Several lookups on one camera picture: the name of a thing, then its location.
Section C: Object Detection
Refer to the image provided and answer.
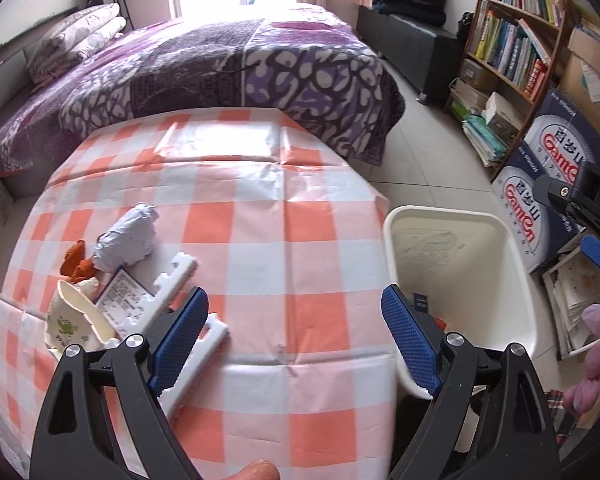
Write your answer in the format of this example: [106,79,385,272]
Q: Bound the black storage bench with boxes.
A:
[356,6,463,103]

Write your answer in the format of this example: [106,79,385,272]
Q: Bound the white printed card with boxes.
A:
[94,267,152,336]

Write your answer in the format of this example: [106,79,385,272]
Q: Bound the orange peel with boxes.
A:
[60,240,100,281]

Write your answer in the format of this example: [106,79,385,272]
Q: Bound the wooden bookshelf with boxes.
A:
[445,0,573,183]

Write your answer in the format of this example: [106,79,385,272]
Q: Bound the beige tissue box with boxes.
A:
[482,91,526,133]

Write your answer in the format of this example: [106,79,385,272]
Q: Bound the person's left hand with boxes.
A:
[228,461,281,480]

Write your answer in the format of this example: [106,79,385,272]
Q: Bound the white notched foam strip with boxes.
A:
[125,252,230,418]

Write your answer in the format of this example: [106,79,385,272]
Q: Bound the white plastic waste bin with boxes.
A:
[382,205,538,401]

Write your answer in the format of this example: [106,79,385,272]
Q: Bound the orange checked tablecloth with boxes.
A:
[0,107,398,480]

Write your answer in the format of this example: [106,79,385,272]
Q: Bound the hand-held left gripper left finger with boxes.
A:
[29,286,211,480]

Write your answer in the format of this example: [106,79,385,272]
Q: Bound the folded floral pillows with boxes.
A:
[26,3,127,85]

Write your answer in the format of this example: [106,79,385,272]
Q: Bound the grey bed headboard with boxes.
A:
[0,7,88,131]

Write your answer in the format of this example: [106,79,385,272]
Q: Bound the printed paper cup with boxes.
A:
[45,279,118,352]

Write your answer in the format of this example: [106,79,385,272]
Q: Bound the plaid cloth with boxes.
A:
[545,389,583,448]

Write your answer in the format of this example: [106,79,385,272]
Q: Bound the brown cardboard box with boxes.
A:
[560,0,600,126]

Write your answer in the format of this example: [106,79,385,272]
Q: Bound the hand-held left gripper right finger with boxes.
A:
[381,284,561,480]

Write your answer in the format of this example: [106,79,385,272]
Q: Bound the crumpled white paper ball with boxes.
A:
[94,202,160,271]

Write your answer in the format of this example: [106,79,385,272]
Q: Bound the blue water carton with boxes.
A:
[520,87,600,201]
[490,147,588,274]

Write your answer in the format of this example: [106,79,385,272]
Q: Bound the stack of loose papers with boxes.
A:
[542,247,600,361]

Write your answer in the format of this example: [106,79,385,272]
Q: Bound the person's right hand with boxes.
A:
[566,304,600,413]

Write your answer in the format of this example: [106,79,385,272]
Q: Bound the stack of teal books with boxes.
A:
[462,112,511,168]

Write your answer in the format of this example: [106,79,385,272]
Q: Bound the bed with purple blanket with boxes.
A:
[0,2,406,177]

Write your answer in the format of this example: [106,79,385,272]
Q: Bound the black bag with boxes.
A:
[457,12,476,43]

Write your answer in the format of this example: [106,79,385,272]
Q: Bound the grey storage box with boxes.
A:
[460,57,498,93]

